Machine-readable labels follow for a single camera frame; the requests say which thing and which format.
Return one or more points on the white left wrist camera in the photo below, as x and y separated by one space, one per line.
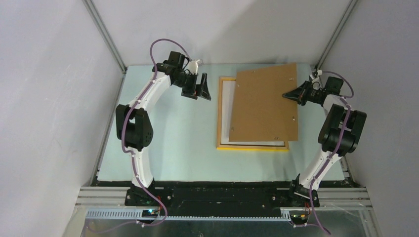
192 66

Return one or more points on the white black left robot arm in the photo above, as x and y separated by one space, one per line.
133 124

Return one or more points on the aluminium corner post left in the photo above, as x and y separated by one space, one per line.
103 31

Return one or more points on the yellow wooden picture frame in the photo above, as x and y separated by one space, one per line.
219 114

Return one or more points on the aluminium corner post right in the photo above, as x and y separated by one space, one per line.
337 32

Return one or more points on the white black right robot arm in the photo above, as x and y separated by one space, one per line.
339 134

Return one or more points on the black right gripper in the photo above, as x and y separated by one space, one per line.
299 93

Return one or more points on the brown cardboard backing board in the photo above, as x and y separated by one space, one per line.
260 113

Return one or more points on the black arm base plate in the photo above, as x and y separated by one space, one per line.
241 210

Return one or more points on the aluminium corner post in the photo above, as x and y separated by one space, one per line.
337 32
103 31

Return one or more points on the grey slotted cable duct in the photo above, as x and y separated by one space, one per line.
143 214

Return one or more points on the aluminium front rail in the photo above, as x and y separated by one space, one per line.
178 199

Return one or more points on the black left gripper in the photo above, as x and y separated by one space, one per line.
193 92

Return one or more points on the mountain landscape photo print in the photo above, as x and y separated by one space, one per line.
227 111

